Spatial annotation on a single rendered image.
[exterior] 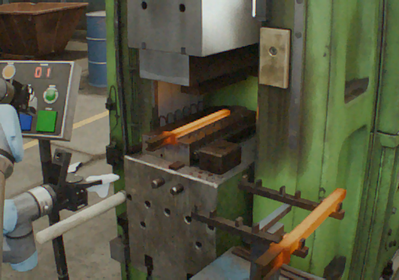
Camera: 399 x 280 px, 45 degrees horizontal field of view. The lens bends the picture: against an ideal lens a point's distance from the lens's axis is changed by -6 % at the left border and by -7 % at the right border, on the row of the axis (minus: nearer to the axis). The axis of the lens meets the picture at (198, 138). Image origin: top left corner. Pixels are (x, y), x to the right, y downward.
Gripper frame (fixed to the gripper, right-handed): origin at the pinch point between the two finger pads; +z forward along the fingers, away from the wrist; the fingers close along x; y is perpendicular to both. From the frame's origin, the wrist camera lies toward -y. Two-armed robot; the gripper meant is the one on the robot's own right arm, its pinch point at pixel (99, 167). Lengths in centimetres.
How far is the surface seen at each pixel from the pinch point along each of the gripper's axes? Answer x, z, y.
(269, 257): 59, -10, 1
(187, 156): 6.9, 30.7, 5.1
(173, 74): 1.6, 30.6, -20.5
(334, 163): 48, 51, 4
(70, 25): -544, 438, 48
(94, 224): -113, 92, 100
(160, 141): 1.0, 24.8, -0.5
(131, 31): -15.6, 30.6, -32.4
